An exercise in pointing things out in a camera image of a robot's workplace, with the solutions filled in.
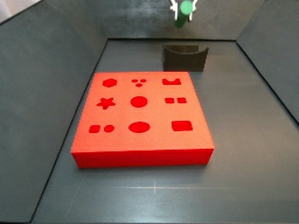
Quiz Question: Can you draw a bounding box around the red foam shape board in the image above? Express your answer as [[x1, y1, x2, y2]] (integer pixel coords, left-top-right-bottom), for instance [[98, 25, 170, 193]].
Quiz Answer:
[[70, 72, 215, 168]]

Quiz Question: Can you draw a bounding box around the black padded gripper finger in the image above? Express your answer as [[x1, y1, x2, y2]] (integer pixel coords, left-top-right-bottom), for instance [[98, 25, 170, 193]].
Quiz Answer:
[[169, 0, 178, 19]]

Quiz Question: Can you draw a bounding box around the green cylinder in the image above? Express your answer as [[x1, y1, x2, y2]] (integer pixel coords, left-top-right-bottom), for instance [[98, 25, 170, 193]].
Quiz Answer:
[[174, 0, 192, 28]]

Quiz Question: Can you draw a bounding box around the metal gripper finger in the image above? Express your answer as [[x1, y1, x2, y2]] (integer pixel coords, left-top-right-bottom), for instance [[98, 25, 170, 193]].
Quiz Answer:
[[188, 0, 198, 21]]

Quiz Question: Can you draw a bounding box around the black curved holder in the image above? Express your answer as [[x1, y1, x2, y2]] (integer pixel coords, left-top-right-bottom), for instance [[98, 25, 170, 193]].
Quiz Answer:
[[162, 45, 209, 72]]

